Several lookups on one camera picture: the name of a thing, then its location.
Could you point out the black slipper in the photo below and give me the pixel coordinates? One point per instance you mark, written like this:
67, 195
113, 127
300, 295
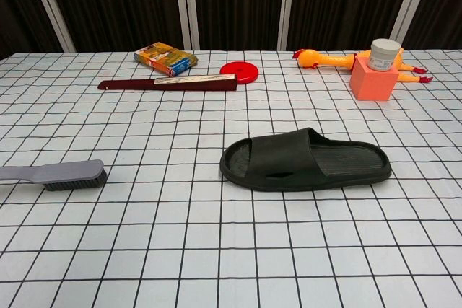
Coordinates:
288, 156

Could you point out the grey cleaning brush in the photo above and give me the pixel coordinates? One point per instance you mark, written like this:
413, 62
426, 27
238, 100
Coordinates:
65, 172

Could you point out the red round disc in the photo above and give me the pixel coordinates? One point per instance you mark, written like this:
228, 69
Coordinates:
240, 70

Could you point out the colourful printed card box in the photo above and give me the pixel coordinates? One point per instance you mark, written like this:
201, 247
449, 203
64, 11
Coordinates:
164, 57

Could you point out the dark red flat ruler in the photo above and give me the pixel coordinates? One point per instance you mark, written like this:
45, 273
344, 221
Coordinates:
137, 84

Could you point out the white black-checked tablecloth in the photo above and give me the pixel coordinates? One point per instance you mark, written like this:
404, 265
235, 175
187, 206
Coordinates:
180, 243

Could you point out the yellow rubber chicken toy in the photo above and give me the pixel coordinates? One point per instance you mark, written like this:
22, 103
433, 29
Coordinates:
325, 59

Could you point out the orange bottle with white cap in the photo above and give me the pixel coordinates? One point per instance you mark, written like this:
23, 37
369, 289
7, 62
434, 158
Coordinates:
371, 84

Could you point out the white partition post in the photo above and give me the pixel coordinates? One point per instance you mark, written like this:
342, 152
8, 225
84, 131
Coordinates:
409, 1
186, 5
50, 1
289, 5

